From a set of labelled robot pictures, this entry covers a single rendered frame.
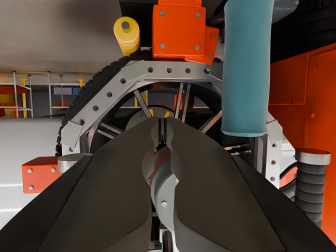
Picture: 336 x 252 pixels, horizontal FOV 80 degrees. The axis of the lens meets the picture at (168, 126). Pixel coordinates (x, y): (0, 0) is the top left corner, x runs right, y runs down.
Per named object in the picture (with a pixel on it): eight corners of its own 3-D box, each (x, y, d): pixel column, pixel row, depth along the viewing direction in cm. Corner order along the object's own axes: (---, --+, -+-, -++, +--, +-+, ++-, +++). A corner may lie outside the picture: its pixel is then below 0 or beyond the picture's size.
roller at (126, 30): (125, 48, 72) (125, 65, 72) (111, 10, 43) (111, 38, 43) (141, 49, 72) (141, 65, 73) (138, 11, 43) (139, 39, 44)
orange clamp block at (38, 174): (73, 155, 54) (37, 156, 53) (61, 163, 46) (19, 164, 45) (75, 180, 55) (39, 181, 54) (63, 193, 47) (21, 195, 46)
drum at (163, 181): (148, 141, 55) (149, 191, 56) (151, 164, 34) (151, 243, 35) (199, 140, 56) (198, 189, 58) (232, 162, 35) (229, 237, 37)
